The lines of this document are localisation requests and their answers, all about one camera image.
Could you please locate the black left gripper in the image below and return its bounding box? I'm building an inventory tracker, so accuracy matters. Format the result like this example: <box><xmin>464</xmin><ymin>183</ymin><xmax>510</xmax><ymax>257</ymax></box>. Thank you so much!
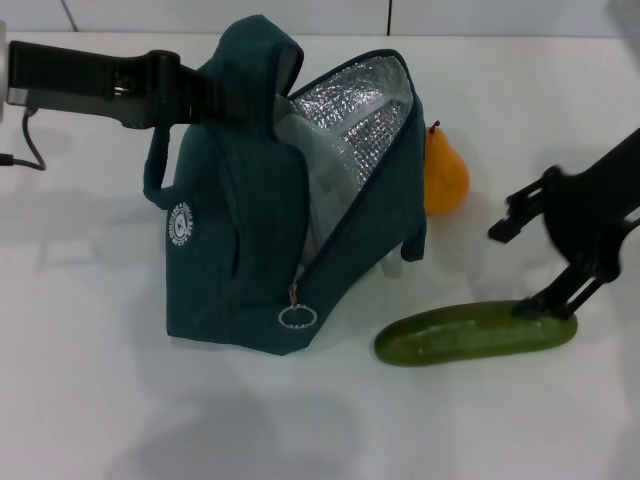
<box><xmin>7</xmin><ymin>39</ymin><xmax>251</xmax><ymax>130</ymax></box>

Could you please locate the dark teal insulated lunch bag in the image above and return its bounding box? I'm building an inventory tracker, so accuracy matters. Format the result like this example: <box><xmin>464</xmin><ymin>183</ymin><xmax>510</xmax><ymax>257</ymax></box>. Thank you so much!
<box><xmin>143</xmin><ymin>14</ymin><xmax>429</xmax><ymax>357</ymax></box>

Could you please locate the orange pear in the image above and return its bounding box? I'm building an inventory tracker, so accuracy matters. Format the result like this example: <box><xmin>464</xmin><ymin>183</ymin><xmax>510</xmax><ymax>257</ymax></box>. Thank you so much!
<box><xmin>423</xmin><ymin>119</ymin><xmax>471</xmax><ymax>216</ymax></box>

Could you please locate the clear blue-rimmed food container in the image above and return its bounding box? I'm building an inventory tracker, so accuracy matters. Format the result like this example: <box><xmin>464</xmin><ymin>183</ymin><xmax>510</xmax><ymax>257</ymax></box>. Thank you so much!
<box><xmin>273</xmin><ymin>94</ymin><xmax>366</xmax><ymax>251</ymax></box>

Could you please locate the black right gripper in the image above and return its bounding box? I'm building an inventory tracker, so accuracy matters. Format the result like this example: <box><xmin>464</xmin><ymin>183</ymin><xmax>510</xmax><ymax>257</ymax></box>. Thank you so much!
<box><xmin>488</xmin><ymin>127</ymin><xmax>640</xmax><ymax>321</ymax></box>

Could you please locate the left gripper cable with plug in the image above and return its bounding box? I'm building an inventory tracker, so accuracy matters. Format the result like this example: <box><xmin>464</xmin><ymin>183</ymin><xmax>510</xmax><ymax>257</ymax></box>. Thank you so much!
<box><xmin>0</xmin><ymin>107</ymin><xmax>47</xmax><ymax>172</ymax></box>

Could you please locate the green cucumber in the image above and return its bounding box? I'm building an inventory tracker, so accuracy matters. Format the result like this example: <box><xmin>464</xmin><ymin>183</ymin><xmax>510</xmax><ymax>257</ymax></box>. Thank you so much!
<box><xmin>374</xmin><ymin>301</ymin><xmax>579</xmax><ymax>369</ymax></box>

